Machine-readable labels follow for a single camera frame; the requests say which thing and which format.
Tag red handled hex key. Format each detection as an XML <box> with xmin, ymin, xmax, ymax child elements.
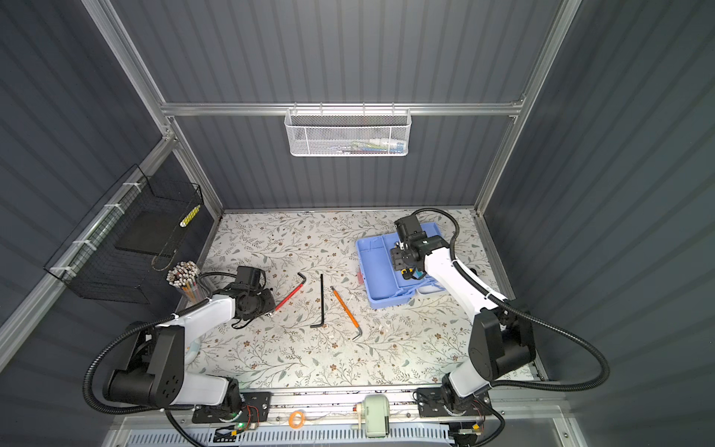
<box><xmin>275</xmin><ymin>272</ymin><xmax>307</xmax><ymax>312</ymax></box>

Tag yellow green marker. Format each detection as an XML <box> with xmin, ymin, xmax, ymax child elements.
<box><xmin>180</xmin><ymin>205</ymin><xmax>201</xmax><ymax>228</ymax></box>

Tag white blue tool box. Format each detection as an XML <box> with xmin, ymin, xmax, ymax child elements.
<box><xmin>356</xmin><ymin>232</ymin><xmax>445</xmax><ymax>309</ymax></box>

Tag black wire side basket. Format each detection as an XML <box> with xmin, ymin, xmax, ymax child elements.
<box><xmin>45</xmin><ymin>169</ymin><xmax>204</xmax><ymax>305</ymax></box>

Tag mint green device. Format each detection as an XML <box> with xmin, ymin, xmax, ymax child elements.
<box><xmin>355</xmin><ymin>394</ymin><xmax>390</xmax><ymax>438</ymax></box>

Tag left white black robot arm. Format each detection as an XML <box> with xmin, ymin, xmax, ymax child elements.
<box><xmin>82</xmin><ymin>266</ymin><xmax>276</xmax><ymax>416</ymax></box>

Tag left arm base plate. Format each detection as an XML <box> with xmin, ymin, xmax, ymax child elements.
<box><xmin>192</xmin><ymin>392</ymin><xmax>273</xmax><ymax>424</ymax></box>

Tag orange pencil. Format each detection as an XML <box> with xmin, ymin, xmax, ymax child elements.
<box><xmin>330</xmin><ymin>286</ymin><xmax>362</xmax><ymax>333</ymax></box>

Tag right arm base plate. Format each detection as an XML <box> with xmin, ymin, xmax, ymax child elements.
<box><xmin>411</xmin><ymin>387</ymin><xmax>491</xmax><ymax>419</ymax></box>

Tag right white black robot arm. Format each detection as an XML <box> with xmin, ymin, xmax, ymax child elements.
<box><xmin>390</xmin><ymin>208</ymin><xmax>611</xmax><ymax>412</ymax></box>

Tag black hex key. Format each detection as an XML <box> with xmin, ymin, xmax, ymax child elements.
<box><xmin>309</xmin><ymin>273</ymin><xmax>325</xmax><ymax>329</ymax></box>

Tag white wire wall basket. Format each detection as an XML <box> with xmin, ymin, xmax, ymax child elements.
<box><xmin>284</xmin><ymin>106</ymin><xmax>413</xmax><ymax>158</ymax></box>

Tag yellow black utility knife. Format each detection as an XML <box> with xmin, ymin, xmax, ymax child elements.
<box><xmin>401</xmin><ymin>268</ymin><xmax>426</xmax><ymax>280</ymax></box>

